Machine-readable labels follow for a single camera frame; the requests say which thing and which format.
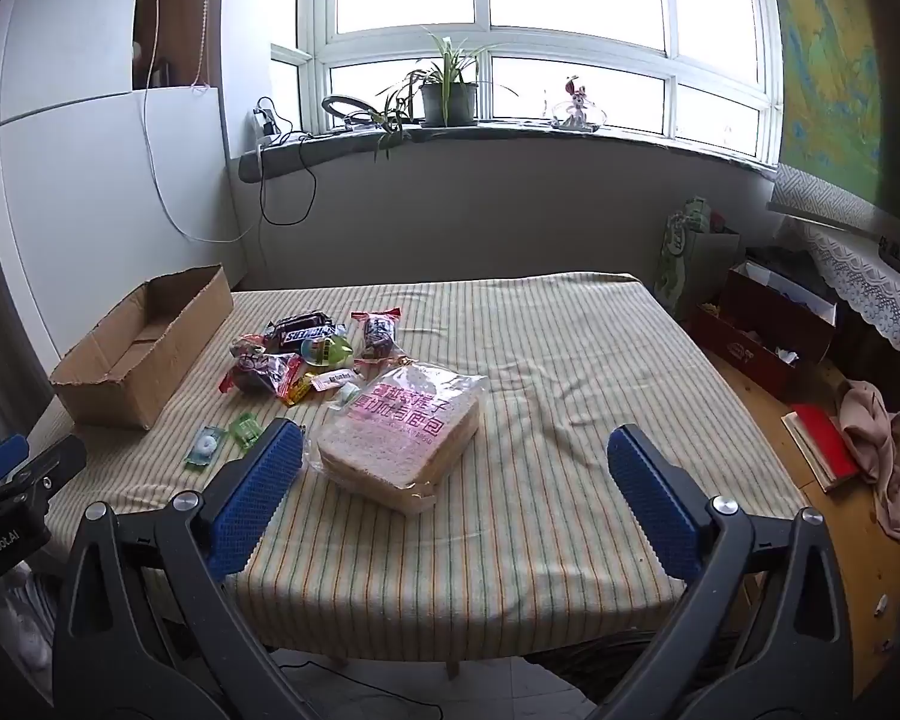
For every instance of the yellow candy packet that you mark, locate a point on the yellow candy packet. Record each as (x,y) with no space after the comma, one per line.
(298,392)

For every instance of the green paper bag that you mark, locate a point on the green paper bag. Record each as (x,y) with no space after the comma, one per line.
(679,255)

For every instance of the sliced bread bag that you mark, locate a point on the sliced bread bag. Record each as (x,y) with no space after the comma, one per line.
(405,427)

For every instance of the brown cardboard box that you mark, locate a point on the brown cardboard box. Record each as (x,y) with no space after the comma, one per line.
(120,390)

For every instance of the white cabinet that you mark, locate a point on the white cabinet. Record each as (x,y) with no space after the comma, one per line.
(82,165)

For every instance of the glass bowl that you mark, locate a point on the glass bowl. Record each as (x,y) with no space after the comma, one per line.
(598,118)

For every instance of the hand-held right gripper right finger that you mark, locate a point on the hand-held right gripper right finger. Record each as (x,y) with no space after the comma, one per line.
(656,502)

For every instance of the small white packet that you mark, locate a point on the small white packet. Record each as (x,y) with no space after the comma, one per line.
(341,379)

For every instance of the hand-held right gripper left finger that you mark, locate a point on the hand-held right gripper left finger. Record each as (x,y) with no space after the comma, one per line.
(259,499)

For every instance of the brown chocolate bar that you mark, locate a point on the brown chocolate bar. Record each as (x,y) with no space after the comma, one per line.
(307,331)

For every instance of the white lace cloth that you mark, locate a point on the white lace cloth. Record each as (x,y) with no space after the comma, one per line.
(862,277)

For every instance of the white charger plug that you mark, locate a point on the white charger plug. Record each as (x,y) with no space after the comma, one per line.
(268,124)

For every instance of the wall poster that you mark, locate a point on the wall poster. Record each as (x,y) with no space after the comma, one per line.
(832,90)

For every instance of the beige cloth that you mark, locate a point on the beige cloth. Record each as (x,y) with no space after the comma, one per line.
(870,435)

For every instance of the toy figurine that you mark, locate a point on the toy figurine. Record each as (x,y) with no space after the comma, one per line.
(576,101)

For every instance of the red book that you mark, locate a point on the red book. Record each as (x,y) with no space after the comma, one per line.
(825,442)

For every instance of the potted spider plant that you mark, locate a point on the potted spider plant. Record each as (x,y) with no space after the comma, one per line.
(448,101)

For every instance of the striped table cloth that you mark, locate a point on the striped table cloth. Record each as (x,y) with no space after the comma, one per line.
(570,390)

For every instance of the red cardboard box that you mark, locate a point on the red cardboard box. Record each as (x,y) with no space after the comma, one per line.
(750,360)

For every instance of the green jelly cup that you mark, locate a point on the green jelly cup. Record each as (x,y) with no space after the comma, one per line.
(339,350)

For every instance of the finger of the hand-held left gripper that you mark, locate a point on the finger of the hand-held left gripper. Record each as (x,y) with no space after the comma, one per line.
(52,465)
(0,457)

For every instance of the grey window sill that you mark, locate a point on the grey window sill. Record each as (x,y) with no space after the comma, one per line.
(307,154)

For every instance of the green candy packet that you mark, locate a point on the green candy packet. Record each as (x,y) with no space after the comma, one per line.
(202,450)
(244,431)

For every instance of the red-edged clear cake packet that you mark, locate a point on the red-edged clear cake packet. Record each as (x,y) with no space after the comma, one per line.
(259,373)
(379,334)

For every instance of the person's left forearm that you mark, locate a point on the person's left forearm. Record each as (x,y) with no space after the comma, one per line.
(22,622)

